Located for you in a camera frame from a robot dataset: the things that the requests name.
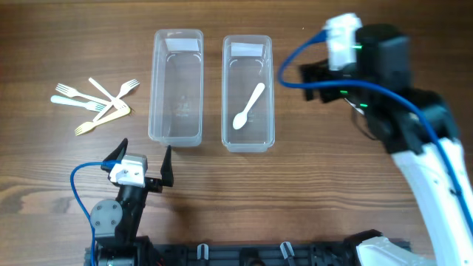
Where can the cream spoon lowest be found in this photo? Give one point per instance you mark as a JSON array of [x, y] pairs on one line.
[[241, 118]]

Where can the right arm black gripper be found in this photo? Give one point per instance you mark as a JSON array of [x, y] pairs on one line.
[[315, 83]]

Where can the white fork pointing upper right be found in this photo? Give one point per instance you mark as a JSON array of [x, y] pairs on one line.
[[132, 84]]

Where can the left clear plastic container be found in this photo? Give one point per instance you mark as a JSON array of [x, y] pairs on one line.
[[176, 99]]

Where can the pale blue white fork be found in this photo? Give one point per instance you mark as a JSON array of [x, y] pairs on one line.
[[90, 105]]

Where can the yellow plastic fork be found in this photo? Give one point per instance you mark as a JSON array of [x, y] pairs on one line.
[[90, 125]]

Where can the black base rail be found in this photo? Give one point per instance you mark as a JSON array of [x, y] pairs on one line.
[[313, 254]]

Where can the cream fork upper left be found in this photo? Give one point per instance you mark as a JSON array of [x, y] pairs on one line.
[[71, 92]]

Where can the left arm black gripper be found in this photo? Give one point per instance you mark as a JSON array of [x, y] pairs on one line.
[[151, 182]]

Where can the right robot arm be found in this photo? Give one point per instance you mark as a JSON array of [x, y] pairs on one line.
[[368, 67]]

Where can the clear plastic container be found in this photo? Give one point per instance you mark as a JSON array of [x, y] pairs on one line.
[[176, 99], [246, 61]]

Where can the white fork thin handle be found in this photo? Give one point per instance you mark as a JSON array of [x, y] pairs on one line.
[[117, 102]]

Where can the right clear plastic container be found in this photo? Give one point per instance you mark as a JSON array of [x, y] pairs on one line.
[[246, 61]]

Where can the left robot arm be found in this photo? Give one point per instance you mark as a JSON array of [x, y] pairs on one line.
[[115, 221]]

